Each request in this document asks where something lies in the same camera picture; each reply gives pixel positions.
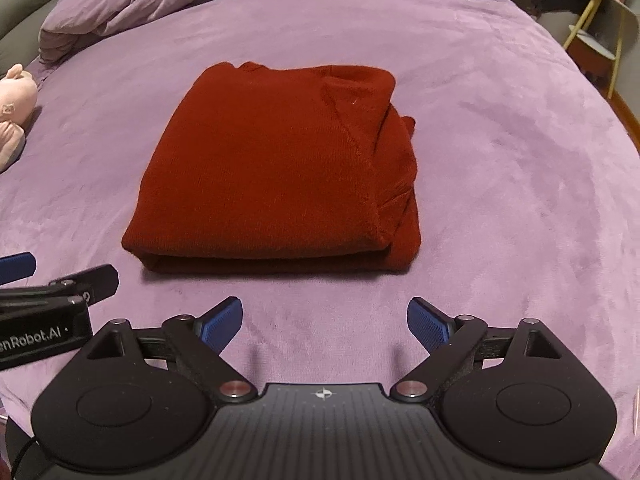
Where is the red knit sweater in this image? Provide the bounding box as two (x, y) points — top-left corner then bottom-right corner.
(121, 61), (422, 276)

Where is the purple bed sheet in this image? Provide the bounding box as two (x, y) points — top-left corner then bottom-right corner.
(0, 0), (640, 476)

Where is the grey upholstered headboard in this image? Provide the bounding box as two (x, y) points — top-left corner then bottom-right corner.
(0, 0), (89, 68)

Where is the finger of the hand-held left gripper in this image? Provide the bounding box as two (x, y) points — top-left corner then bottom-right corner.
(0, 263), (120, 313)
(0, 252), (38, 285)

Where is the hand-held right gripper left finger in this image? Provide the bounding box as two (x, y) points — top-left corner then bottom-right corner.
(85, 296), (259, 404)

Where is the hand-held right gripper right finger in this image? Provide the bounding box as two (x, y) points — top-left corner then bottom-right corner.
(389, 296), (567, 404)

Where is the pink plush toy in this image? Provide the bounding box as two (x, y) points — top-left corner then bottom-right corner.
(0, 63), (40, 174)

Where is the yellow side table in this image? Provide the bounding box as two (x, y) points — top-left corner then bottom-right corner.
(562, 0), (634, 99)

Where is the black cable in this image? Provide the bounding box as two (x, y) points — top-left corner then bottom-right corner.
(7, 434), (45, 480)

